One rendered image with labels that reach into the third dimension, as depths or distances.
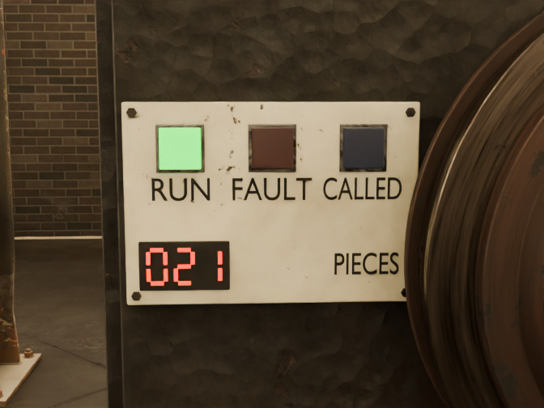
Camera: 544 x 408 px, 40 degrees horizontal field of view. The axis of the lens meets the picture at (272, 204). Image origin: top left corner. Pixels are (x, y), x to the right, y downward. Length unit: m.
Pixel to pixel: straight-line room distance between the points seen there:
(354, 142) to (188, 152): 0.14
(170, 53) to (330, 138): 0.16
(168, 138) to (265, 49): 0.12
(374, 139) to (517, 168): 0.16
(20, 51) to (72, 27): 0.49
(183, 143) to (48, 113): 6.17
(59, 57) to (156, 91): 6.12
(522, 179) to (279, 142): 0.22
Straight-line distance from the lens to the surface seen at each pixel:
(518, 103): 0.56
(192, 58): 0.67
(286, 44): 0.68
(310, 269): 0.67
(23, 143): 6.88
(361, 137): 0.66
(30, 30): 6.87
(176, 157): 0.65
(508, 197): 0.54
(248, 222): 0.66
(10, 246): 3.57
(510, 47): 0.62
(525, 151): 0.54
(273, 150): 0.65
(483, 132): 0.55
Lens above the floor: 1.24
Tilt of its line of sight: 8 degrees down
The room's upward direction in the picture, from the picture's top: straight up
